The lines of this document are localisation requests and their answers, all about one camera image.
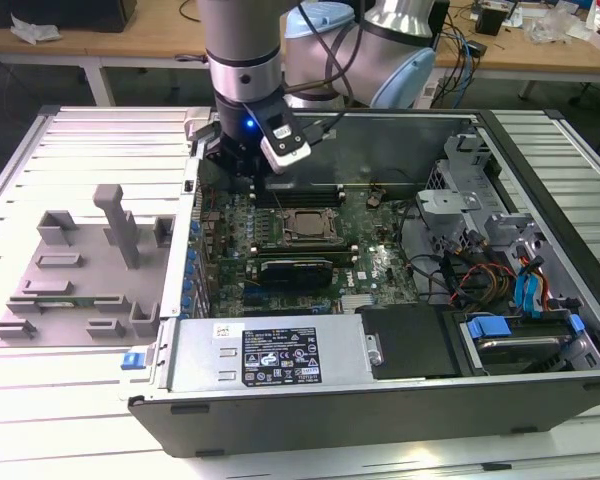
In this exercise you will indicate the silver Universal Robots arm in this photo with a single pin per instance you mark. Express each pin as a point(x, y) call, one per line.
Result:
point(240, 50)

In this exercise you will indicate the black RAM slot bank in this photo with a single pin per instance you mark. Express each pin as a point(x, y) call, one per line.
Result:
point(305, 196)
point(300, 250)

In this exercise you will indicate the wooden desk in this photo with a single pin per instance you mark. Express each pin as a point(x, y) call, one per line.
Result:
point(105, 42)

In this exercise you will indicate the black graphics card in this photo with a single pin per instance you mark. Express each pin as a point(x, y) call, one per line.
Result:
point(295, 272)

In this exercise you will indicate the round coin cell battery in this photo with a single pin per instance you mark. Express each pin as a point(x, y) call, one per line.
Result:
point(373, 200)

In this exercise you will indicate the green motherboard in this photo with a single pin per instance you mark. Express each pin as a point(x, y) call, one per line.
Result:
point(375, 260)

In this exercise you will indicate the grey parts rack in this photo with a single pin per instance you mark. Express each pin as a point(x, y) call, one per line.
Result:
point(95, 280)

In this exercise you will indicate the silver chipset heatsink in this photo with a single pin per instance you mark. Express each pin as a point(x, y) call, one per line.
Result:
point(357, 302)

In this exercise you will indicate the green RAM stick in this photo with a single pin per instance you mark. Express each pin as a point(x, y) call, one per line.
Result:
point(95, 301)

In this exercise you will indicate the silver power supply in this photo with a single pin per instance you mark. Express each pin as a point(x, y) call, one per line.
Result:
point(205, 350)

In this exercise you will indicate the crumpled white paper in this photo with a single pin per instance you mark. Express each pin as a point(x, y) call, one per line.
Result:
point(32, 31)

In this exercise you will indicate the silver metal drive cage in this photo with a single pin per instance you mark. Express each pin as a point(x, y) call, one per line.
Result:
point(445, 205)

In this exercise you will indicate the blue case latch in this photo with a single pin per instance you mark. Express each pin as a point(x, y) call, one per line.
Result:
point(132, 361)

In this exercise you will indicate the black power adapter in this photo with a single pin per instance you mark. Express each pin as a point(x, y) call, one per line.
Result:
point(477, 48)

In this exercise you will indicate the black drive bay cover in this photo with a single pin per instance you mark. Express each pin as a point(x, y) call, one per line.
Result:
point(410, 340)

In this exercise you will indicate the small black box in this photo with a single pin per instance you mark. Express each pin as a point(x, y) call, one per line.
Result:
point(490, 22)

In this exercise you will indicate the open black PC case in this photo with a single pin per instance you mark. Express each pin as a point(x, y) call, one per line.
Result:
point(330, 420)

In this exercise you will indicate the clear plastic bags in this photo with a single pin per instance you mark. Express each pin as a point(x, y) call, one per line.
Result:
point(555, 25)

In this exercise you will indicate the hard disk in blue carrier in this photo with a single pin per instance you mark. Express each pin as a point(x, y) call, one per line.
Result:
point(520, 347)

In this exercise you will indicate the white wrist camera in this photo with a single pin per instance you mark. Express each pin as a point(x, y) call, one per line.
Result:
point(287, 157)

